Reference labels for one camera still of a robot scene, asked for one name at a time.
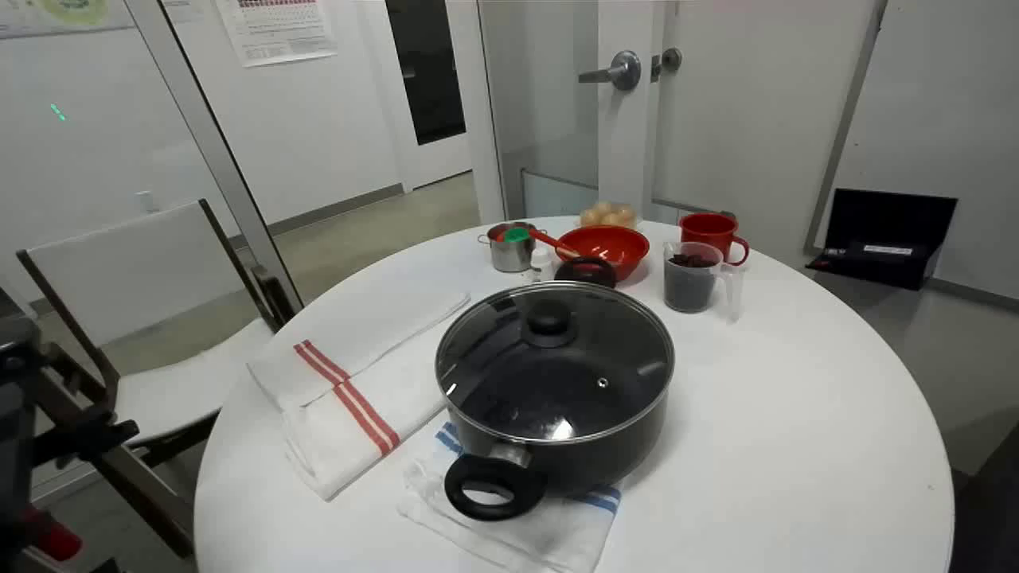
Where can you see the glass lid with black knob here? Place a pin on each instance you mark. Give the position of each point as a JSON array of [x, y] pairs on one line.
[[592, 361]]

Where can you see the black cooking pot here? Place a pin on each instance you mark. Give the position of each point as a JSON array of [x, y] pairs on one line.
[[592, 457]]

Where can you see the small metal cup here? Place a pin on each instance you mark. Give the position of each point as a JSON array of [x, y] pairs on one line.
[[506, 257]]

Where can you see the yellow bread roll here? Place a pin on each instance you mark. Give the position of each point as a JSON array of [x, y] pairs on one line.
[[596, 216], [618, 218]]

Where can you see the clear measuring cup dark liquid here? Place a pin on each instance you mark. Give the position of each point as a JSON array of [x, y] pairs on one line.
[[688, 283]]

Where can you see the red mug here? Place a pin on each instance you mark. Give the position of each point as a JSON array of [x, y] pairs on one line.
[[705, 230]]

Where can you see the white towel with red stripes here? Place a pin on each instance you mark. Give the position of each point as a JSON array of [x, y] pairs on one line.
[[340, 446]]

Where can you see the white door with dark window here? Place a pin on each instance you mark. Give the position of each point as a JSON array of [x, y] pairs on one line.
[[424, 65]]

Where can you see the white towel with blue stripes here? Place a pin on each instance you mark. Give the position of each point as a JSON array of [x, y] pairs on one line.
[[552, 530]]

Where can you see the open black case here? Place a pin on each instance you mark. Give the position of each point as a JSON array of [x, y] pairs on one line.
[[894, 218]]

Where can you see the small red object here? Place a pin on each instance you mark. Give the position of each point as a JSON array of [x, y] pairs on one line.
[[51, 542]]

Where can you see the grey partition frame post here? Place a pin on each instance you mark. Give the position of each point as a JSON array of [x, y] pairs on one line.
[[210, 149]]

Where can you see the white wall poster red header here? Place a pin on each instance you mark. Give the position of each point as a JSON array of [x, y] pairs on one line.
[[279, 27]]

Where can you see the white chair with dark frame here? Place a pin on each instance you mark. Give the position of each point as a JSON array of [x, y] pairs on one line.
[[129, 271]]

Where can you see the black equipment frame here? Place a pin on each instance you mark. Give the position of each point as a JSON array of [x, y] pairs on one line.
[[16, 425]]

